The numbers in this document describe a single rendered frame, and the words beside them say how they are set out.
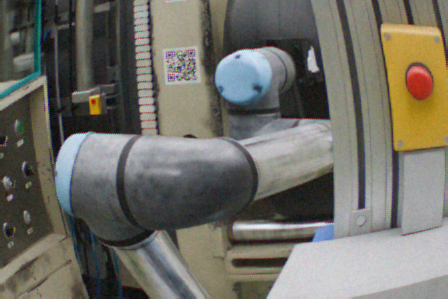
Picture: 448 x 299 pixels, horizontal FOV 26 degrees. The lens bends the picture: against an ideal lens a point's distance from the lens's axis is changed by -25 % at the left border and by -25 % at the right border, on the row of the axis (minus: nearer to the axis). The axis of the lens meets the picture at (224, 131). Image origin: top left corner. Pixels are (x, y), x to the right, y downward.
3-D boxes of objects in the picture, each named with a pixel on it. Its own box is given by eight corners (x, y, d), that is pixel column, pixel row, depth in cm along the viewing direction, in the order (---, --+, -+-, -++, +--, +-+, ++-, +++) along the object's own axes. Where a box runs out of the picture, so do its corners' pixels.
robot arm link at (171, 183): (202, 143, 133) (367, 105, 175) (120, 140, 138) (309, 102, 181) (208, 244, 134) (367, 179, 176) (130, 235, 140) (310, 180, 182)
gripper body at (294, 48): (312, 37, 198) (292, 39, 187) (318, 86, 199) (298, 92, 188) (271, 36, 201) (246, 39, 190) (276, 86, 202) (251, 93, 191)
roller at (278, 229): (233, 243, 241) (225, 237, 237) (236, 223, 242) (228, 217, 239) (382, 231, 228) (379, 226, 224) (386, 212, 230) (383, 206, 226)
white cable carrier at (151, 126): (151, 196, 251) (133, -17, 241) (160, 189, 256) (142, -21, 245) (170, 196, 250) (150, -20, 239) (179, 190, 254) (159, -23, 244)
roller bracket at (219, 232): (211, 259, 236) (205, 217, 234) (275, 203, 272) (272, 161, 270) (227, 259, 235) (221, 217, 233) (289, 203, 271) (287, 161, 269)
